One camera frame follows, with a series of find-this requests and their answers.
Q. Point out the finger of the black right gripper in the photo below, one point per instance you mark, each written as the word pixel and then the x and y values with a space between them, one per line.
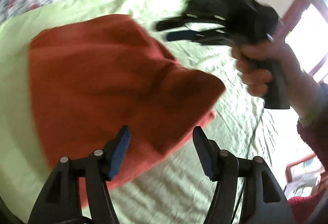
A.
pixel 196 36
pixel 179 21

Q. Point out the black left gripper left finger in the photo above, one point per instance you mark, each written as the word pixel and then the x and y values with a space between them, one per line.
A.
pixel 59 200

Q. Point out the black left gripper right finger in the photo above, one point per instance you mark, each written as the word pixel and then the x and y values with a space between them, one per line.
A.
pixel 240 180

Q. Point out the red knit sweater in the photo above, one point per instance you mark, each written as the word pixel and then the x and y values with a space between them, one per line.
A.
pixel 89 79

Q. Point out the dark red sleeve forearm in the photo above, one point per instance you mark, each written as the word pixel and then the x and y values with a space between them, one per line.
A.
pixel 312 128

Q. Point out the person's right hand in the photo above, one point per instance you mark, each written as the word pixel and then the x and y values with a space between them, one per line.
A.
pixel 302 90

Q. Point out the light green bed sheet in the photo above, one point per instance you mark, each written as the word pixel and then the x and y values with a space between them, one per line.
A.
pixel 174 191

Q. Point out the red wooden window frame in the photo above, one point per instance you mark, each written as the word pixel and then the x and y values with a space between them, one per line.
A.
pixel 305 30

